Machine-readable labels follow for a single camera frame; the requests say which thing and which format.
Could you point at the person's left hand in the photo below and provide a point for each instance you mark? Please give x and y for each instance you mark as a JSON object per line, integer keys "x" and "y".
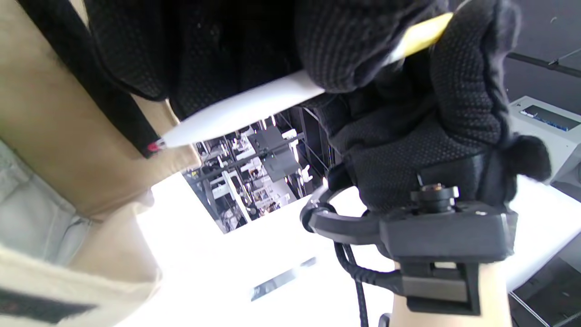
{"x": 204, "y": 50}

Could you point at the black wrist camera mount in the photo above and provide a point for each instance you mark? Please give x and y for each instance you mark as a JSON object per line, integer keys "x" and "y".
{"x": 445, "y": 236}

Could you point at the beige fabric pencil pouch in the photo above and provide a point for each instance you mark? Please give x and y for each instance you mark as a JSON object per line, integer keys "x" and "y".
{"x": 68, "y": 136}

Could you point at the person's right hand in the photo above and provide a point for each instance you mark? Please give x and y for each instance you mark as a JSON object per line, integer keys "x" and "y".
{"x": 408, "y": 150}

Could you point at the cluttered metal shelving rack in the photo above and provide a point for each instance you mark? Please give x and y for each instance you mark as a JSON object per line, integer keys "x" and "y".
{"x": 254, "y": 172}

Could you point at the grey machine box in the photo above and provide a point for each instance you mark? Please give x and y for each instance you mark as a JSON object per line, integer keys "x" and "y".
{"x": 563, "y": 145}

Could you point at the yellow capped white twist pen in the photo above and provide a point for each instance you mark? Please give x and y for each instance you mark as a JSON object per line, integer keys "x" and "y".
{"x": 236, "y": 109}

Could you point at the black metal bar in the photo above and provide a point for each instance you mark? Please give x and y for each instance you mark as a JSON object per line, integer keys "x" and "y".
{"x": 544, "y": 64}

